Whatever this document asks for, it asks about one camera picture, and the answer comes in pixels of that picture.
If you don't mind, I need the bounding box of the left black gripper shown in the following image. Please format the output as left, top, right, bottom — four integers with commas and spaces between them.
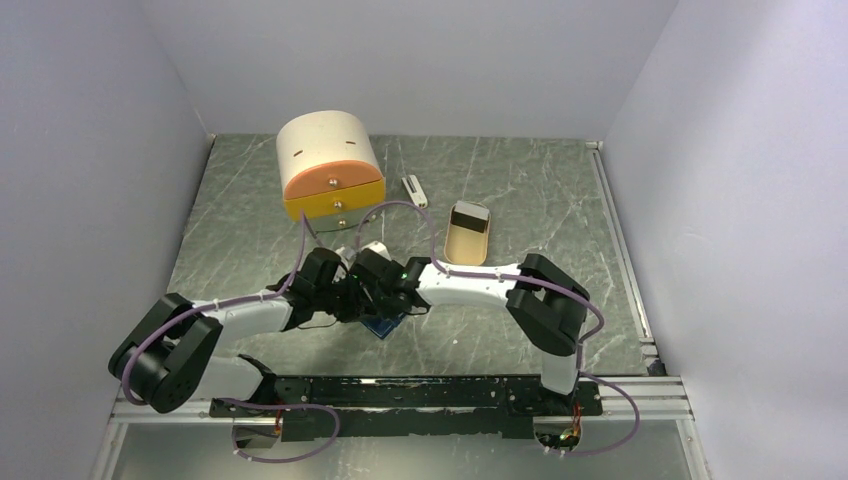
315, 271, 380, 324

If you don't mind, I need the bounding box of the blue leather card holder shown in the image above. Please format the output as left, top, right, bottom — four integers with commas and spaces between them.
362, 314, 406, 340

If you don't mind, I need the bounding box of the beige oval tray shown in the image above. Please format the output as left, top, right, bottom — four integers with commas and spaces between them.
444, 218, 491, 266

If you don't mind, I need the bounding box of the stack of credit cards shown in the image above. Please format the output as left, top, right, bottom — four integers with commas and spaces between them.
450, 201, 491, 233

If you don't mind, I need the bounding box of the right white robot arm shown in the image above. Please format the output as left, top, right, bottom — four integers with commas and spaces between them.
349, 249, 590, 414

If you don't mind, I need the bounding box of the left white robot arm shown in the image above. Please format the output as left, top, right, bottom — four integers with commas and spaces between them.
107, 247, 358, 416

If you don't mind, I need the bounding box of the small white rectangular block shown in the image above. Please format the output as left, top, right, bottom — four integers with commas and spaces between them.
401, 175, 429, 209

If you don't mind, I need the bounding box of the round pastel drawer cabinet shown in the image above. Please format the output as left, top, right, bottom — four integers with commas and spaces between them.
276, 110, 386, 232

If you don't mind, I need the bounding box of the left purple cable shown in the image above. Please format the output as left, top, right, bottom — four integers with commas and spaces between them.
121, 211, 326, 407

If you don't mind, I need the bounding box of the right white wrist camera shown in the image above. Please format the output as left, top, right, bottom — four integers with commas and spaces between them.
361, 241, 392, 261

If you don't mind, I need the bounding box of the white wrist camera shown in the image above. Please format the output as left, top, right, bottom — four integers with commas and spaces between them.
335, 246, 357, 268
361, 241, 392, 261

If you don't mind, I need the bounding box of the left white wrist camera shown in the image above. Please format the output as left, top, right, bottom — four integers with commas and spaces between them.
335, 246, 357, 268

